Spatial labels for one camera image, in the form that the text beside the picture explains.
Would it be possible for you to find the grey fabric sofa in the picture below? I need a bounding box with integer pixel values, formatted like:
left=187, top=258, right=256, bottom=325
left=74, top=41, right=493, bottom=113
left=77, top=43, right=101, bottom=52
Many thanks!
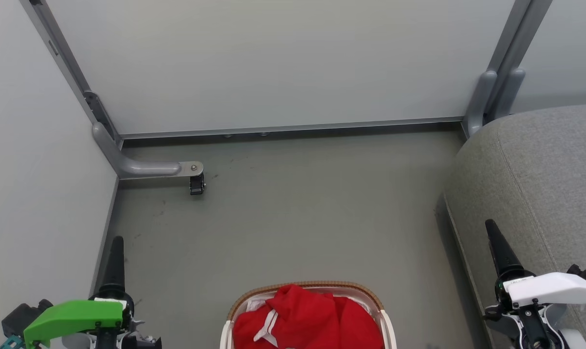
left=442, top=103, right=586, bottom=349

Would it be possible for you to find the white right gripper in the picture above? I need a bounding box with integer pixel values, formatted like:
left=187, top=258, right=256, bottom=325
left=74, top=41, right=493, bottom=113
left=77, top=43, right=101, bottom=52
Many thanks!
left=485, top=219, right=586, bottom=309

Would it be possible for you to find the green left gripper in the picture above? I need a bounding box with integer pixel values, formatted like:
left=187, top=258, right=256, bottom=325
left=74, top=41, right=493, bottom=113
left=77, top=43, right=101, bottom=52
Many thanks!
left=24, top=236, right=135, bottom=349

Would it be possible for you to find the grey partition bottom rail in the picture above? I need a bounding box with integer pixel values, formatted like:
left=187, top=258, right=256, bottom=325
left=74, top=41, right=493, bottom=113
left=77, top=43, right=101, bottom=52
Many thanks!
left=120, top=116, right=464, bottom=142

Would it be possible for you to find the grey curved partition foot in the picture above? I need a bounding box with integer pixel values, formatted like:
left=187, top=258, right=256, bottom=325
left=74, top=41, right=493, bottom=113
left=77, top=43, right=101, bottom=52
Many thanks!
left=493, top=67, right=526, bottom=120
left=464, top=70, right=498, bottom=137
left=92, top=121, right=205, bottom=180

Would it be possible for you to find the grey partition frame post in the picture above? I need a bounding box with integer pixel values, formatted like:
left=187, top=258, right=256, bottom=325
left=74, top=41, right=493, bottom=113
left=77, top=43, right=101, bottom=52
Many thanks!
left=19, top=0, right=125, bottom=148
left=485, top=0, right=554, bottom=122

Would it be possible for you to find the red shirt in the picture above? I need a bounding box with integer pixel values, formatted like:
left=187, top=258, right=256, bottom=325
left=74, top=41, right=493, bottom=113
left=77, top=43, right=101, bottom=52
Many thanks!
left=232, top=285, right=386, bottom=349

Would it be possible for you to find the white laundry basket brown rim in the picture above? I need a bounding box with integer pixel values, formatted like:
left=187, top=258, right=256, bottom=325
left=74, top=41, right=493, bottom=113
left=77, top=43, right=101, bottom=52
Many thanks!
left=220, top=280, right=398, bottom=349

